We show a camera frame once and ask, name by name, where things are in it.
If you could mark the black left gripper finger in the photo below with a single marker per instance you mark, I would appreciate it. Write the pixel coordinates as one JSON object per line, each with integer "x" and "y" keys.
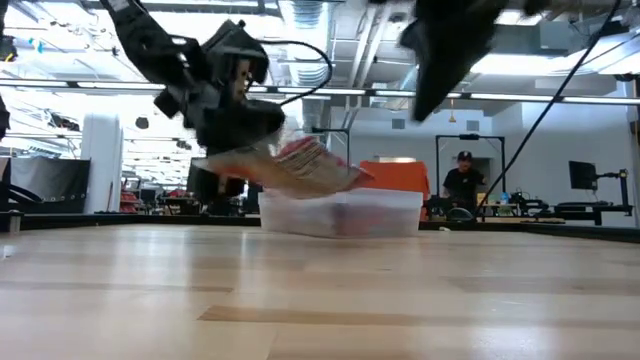
{"x": 240, "y": 125}

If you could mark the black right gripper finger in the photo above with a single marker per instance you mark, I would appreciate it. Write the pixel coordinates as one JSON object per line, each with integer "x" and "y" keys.
{"x": 440, "y": 80}

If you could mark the black background robot arm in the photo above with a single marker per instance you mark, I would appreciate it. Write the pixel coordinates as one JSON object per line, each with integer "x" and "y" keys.
{"x": 520, "y": 200}

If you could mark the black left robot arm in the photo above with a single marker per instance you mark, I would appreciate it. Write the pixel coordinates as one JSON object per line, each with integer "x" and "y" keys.
{"x": 145, "y": 40}

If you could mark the long ceiling light strip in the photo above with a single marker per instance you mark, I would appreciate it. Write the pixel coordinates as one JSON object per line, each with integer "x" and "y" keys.
{"x": 500, "y": 96}

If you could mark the orange plastic bin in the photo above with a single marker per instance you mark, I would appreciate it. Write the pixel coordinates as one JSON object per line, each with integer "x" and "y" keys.
{"x": 400, "y": 175}

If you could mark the person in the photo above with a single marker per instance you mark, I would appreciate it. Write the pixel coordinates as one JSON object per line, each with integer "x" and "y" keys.
{"x": 462, "y": 182}

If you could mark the translucent white plastic bin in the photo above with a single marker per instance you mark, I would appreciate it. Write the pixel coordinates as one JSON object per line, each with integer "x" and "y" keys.
{"x": 300, "y": 215}

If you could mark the white pillar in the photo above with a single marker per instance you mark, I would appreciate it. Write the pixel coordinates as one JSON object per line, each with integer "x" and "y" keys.
{"x": 102, "y": 165}

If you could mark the blue water bottle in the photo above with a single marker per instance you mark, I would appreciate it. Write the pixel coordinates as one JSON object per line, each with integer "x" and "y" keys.
{"x": 504, "y": 198}

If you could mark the black office chair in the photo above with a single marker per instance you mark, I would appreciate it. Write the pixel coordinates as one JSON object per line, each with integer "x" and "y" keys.
{"x": 460, "y": 215}

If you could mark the dark fabric screen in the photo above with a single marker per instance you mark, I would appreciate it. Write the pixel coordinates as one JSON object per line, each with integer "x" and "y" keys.
{"x": 50, "y": 182}

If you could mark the small black monitor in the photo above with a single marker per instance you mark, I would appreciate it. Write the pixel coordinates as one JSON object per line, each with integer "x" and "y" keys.
{"x": 582, "y": 175}

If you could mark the black desk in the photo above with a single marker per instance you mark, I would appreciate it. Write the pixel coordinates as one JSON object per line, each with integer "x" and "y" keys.
{"x": 595, "y": 210}

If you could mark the black metal frame stand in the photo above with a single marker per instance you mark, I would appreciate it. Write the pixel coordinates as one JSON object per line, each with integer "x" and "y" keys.
{"x": 470, "y": 136}

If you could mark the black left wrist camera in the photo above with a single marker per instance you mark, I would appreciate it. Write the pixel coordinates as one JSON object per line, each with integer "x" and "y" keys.
{"x": 235, "y": 50}

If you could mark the black table edge rail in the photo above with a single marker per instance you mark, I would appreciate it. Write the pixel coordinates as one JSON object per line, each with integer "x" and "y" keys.
{"x": 150, "y": 220}

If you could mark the grey metal bracket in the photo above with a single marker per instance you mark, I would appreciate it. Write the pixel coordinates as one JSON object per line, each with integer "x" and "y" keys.
{"x": 15, "y": 221}

